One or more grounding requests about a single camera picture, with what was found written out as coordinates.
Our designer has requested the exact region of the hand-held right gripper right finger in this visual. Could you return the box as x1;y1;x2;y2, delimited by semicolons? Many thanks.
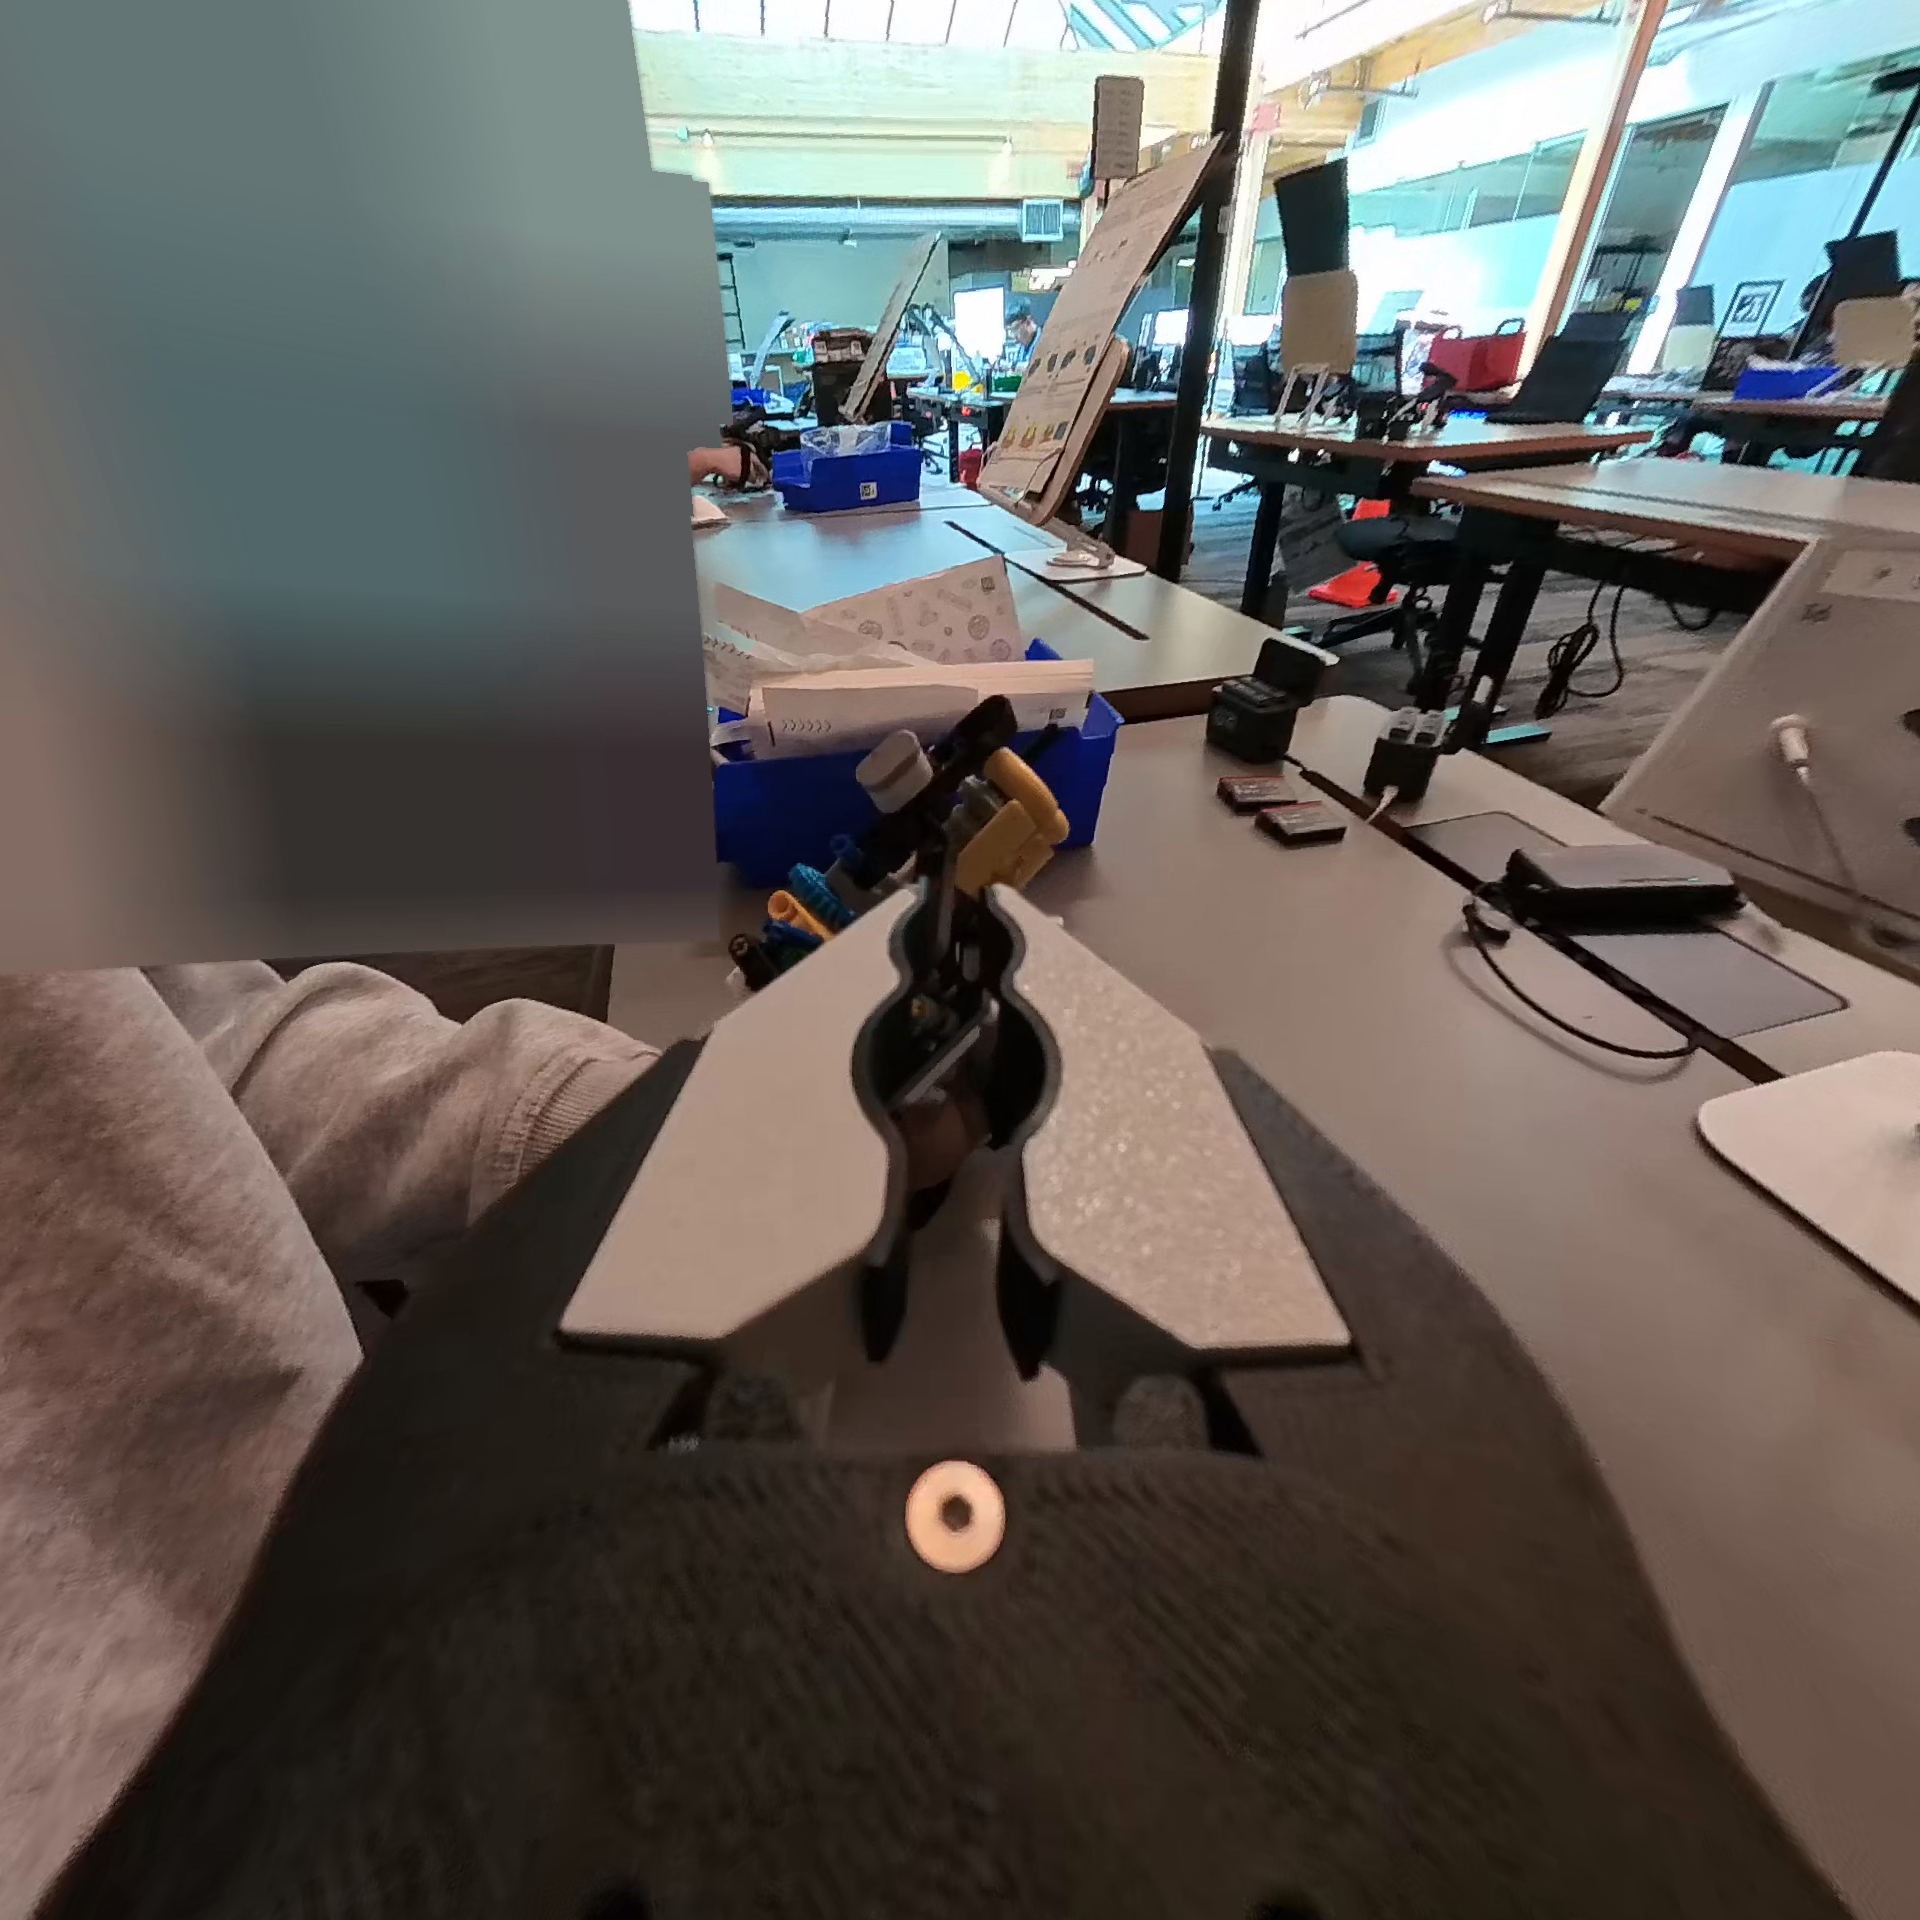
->
983;886;1361;1384

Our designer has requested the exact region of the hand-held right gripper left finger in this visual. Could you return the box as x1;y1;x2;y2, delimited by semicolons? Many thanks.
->
559;886;922;1365

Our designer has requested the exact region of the yellow grey lego model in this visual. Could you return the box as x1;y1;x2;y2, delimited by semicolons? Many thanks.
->
855;693;1075;1150

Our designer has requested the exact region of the person's left forearm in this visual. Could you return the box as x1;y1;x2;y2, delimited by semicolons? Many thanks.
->
0;961;665;1920

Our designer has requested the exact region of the pile of loose lego pieces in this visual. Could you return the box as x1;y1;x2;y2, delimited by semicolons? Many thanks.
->
727;861;904;992

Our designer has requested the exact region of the blue plastic bin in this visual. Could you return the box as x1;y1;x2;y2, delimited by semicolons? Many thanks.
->
712;643;1125;890

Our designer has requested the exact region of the black dual charger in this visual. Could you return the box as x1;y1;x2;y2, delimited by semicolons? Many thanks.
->
1361;705;1455;807

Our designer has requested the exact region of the black charging case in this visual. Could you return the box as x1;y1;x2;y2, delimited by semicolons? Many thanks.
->
1207;637;1338;761

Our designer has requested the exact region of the white instruction booklet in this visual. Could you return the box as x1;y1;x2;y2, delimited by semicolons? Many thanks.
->
705;577;1098;760

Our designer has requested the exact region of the black power bank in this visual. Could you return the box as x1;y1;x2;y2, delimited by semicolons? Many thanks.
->
1504;843;1747;933

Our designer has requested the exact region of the white printed box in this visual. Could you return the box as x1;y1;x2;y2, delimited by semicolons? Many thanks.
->
808;552;1031;665

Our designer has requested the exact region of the white stand base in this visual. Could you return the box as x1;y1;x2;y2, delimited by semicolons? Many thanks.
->
1697;1048;1920;1313

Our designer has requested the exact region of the black office chair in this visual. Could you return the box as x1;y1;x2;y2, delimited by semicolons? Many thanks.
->
1333;509;1469;649

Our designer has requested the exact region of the small blue bin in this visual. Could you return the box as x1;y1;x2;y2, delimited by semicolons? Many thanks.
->
770;422;925;517

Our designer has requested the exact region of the white tilted board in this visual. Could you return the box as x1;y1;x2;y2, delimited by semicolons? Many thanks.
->
1600;531;1920;966

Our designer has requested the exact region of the wooden top desk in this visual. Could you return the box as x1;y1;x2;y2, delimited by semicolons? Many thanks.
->
1410;456;1920;714
1199;408;1657;640

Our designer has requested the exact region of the small wooden board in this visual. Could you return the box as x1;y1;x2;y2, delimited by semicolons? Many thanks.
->
843;231;952;425

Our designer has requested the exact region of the large printed wooden board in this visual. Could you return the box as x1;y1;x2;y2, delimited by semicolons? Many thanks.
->
977;133;1229;531

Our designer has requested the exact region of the black pole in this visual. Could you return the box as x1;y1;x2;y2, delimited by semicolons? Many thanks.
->
1160;0;1264;583

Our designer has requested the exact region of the black laptop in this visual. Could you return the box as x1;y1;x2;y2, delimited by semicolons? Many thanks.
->
1482;330;1634;429

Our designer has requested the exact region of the black cable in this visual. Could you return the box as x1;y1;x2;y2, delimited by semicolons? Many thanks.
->
1460;883;1700;1064

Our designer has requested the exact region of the white cable plug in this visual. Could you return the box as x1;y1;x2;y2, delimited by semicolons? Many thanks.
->
1767;717;1882;906

